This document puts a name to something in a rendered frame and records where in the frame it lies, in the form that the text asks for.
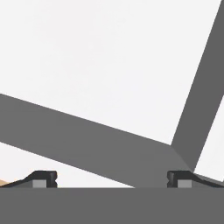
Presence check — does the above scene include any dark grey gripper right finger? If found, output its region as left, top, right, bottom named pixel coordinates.
left=166, top=170, right=224, bottom=189

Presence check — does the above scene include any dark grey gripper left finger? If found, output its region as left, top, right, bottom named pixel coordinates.
left=0, top=170, right=59, bottom=189

